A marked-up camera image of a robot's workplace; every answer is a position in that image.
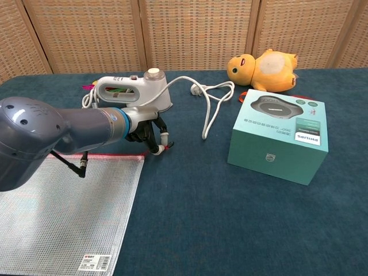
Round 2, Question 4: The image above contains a clear mesh zipper pouch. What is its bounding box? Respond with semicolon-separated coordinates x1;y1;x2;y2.
0;152;145;273

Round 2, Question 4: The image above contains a wicker folding screen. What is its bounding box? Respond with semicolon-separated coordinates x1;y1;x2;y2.
0;0;368;86

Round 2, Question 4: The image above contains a teal Philips speaker box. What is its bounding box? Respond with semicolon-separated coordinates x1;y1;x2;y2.
227;88;329;186

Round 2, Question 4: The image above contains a white power cord with plug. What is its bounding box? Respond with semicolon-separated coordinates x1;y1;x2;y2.
81;76;235;140

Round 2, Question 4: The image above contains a blue carpet table cover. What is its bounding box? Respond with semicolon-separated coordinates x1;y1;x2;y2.
0;67;368;276

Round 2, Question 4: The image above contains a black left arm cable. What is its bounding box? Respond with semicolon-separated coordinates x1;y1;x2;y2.
50;151;89;179

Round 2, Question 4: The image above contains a white handheld garment steamer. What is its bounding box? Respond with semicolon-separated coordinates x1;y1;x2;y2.
93;67;174;113

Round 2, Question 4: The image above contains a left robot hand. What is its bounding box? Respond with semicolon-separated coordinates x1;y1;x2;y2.
125;106;175;156

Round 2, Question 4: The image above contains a yellow plush toy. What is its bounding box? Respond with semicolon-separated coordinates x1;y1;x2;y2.
226;48;300;93

